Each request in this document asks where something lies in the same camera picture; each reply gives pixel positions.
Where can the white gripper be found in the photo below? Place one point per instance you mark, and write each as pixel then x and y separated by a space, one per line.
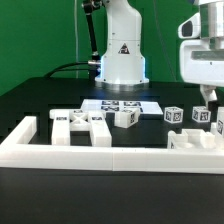
pixel 201 65

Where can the white chair seat part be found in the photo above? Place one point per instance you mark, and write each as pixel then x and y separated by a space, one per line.
pixel 194 139

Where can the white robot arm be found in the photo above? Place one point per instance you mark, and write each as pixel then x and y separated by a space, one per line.
pixel 123 66

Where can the white chair back part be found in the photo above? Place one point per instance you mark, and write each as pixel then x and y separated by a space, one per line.
pixel 66 121

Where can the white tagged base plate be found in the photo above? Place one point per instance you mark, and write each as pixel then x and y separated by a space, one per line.
pixel 111 106

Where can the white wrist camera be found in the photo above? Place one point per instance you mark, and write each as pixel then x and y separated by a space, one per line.
pixel 191 28

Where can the white U-shaped fence frame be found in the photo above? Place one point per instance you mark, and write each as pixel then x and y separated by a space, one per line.
pixel 18 152

